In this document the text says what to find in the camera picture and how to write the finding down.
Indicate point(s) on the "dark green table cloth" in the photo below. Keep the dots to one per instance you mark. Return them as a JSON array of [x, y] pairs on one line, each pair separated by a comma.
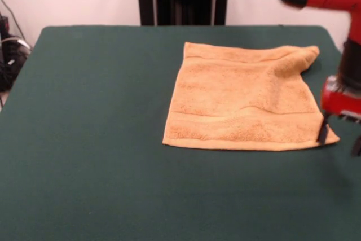
[[84, 139]]

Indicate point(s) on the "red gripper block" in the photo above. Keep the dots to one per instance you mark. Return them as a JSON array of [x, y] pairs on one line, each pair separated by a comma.
[[338, 102]]

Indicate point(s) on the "tan terry towel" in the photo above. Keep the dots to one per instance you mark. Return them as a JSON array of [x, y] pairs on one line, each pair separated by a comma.
[[239, 97]]

